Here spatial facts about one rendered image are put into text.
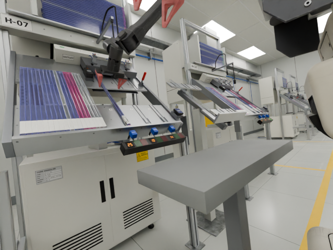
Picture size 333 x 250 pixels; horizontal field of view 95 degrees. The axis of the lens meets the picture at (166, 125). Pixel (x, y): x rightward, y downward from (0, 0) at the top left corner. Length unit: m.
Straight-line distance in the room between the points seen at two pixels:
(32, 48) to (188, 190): 1.27
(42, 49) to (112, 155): 0.83
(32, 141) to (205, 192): 0.50
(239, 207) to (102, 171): 0.70
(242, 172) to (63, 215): 0.84
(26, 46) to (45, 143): 0.87
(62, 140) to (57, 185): 0.37
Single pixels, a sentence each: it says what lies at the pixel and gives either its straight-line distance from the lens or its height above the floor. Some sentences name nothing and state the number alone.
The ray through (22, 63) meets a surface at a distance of 1.11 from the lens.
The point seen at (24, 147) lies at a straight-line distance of 0.61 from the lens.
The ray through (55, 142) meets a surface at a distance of 0.61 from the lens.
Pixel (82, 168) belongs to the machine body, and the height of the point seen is 0.54.
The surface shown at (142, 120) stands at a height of 0.76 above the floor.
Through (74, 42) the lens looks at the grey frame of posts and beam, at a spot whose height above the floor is 1.31.
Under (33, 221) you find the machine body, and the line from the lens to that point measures 0.98.
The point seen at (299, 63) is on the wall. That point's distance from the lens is 8.29.
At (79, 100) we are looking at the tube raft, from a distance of 0.79.
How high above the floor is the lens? 0.72
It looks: level
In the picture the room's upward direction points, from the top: 6 degrees counter-clockwise
